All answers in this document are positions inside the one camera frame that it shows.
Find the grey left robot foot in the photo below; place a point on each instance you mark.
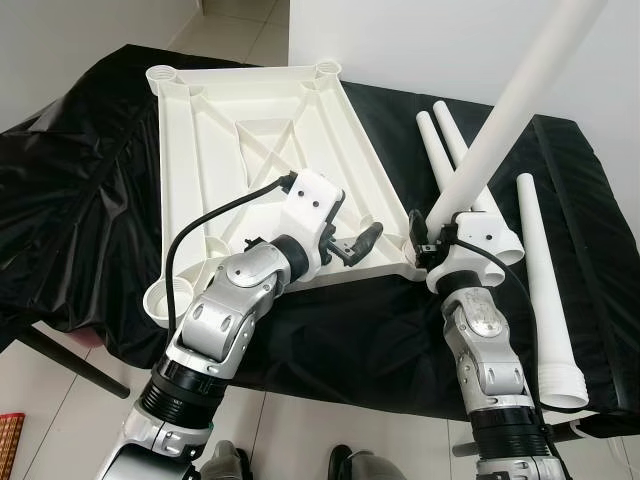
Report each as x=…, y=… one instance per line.
x=225, y=462

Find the red woven mat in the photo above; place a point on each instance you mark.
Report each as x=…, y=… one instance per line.
x=10, y=445

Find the grey robot foot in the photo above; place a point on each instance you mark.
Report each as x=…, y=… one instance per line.
x=225, y=462
x=370, y=466

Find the black table cloth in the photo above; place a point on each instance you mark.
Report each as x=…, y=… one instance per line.
x=60, y=200

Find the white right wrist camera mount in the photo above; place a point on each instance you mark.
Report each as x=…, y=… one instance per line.
x=480, y=235

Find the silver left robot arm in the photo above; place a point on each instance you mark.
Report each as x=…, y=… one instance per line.
x=215, y=330

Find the white plastic children table top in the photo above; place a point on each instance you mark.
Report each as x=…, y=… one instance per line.
x=250, y=110

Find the black metal table bar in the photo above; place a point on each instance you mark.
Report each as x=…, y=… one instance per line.
x=75, y=362

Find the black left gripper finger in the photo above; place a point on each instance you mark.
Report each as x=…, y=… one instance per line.
x=368, y=238

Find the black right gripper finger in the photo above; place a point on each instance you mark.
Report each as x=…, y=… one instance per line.
x=419, y=227

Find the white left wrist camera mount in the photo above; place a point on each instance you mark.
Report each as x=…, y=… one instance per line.
x=315, y=205

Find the white plastic table leg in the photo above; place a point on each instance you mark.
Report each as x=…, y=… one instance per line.
x=545, y=290
x=455, y=135
x=432, y=145
x=510, y=100

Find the grey right robot foot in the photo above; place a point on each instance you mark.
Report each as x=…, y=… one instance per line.
x=370, y=466

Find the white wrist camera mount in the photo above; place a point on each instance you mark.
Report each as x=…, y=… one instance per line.
x=315, y=205
x=480, y=235

